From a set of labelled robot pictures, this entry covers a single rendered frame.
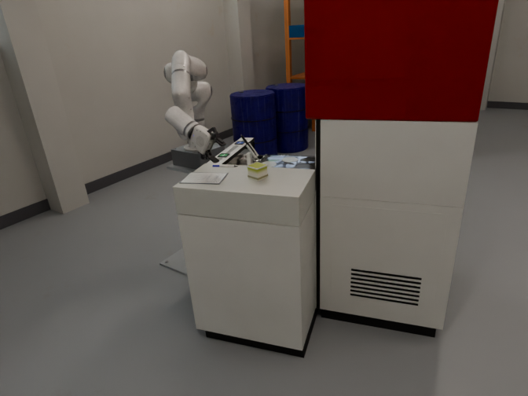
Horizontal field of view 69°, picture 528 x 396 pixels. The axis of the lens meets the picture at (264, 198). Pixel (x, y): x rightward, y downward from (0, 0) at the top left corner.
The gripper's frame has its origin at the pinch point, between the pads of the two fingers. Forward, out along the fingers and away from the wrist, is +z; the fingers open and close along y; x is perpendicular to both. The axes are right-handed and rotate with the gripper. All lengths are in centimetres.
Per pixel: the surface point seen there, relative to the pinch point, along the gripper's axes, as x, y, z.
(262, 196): 7.9, -8.7, 24.4
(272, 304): 13, -61, 54
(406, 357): 51, -61, 122
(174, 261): 53, -144, -35
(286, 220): 11.6, -13.5, 38.4
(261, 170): 21.2, -7.5, 12.5
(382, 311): 62, -57, 99
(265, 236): 9.6, -26.9, 34.5
